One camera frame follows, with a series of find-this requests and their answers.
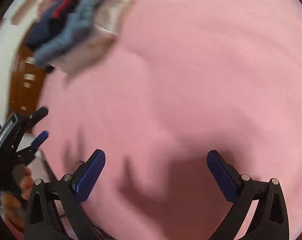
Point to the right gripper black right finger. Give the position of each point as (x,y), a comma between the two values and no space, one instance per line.
(270,220)

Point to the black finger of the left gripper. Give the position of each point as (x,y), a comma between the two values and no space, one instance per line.
(30,121)
(28,154)

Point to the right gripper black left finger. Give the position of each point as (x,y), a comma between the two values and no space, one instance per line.
(42,217)

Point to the navy and red sweatshirt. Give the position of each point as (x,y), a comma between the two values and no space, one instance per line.
(50,23)

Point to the brown wooden headboard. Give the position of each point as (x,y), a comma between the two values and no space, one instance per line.
(25,84)

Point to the folded light blue garment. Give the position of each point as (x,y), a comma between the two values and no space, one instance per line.
(79,25)

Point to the folded white beige garment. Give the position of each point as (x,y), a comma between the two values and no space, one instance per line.
(107,27)

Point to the pink fleece bed sheet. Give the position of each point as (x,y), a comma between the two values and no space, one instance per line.
(184,77)

